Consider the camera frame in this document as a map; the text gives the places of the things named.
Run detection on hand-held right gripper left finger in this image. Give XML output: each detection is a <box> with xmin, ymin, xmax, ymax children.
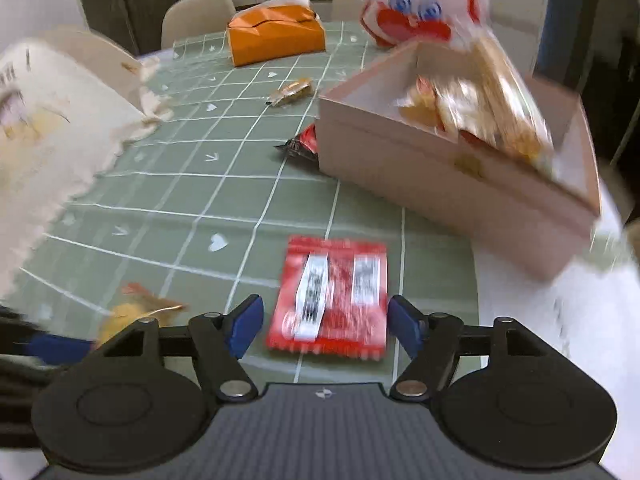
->
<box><xmin>97</xmin><ymin>294</ymin><xmax>265</xmax><ymax>400</ymax></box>

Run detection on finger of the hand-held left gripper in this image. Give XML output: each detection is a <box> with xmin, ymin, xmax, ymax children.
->
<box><xmin>9</xmin><ymin>332</ymin><xmax>97</xmax><ymax>367</ymax></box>

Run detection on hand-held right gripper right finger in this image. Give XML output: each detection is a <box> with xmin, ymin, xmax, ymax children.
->
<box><xmin>387</xmin><ymin>294</ymin><xmax>551</xmax><ymax>400</ymax></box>

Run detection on red snack packet white labels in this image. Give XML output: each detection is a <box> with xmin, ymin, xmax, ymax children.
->
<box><xmin>265</xmin><ymin>235</ymin><xmax>390</xmax><ymax>361</ymax></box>

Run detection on orange yellow snack packet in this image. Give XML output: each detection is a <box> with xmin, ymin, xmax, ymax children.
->
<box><xmin>96</xmin><ymin>282</ymin><xmax>189</xmax><ymax>350</ymax></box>

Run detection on pink box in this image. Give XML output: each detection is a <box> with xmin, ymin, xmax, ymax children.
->
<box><xmin>317</xmin><ymin>40</ymin><xmax>604</xmax><ymax>281</ymax></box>

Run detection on green checked tablecloth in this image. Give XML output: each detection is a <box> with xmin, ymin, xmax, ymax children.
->
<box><xmin>0</xmin><ymin>20</ymin><xmax>477</xmax><ymax>386</ymax></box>

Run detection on red black snack packet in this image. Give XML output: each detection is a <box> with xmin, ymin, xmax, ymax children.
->
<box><xmin>273</xmin><ymin>124</ymin><xmax>322</xmax><ymax>162</ymax></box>

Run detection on cream snack bag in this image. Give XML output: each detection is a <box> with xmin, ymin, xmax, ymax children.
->
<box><xmin>0</xmin><ymin>27</ymin><xmax>174</xmax><ymax>301</ymax></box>

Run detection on small gold snack packet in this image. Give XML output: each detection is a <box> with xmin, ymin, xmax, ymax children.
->
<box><xmin>266</xmin><ymin>77</ymin><xmax>314</xmax><ymax>108</ymax></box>

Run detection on orange tissue box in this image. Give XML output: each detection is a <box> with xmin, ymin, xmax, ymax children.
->
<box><xmin>226</xmin><ymin>0</ymin><xmax>326</xmax><ymax>68</ymax></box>

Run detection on red white clown face bag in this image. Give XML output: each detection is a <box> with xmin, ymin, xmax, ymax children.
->
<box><xmin>360</xmin><ymin>0</ymin><xmax>492</xmax><ymax>52</ymax></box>

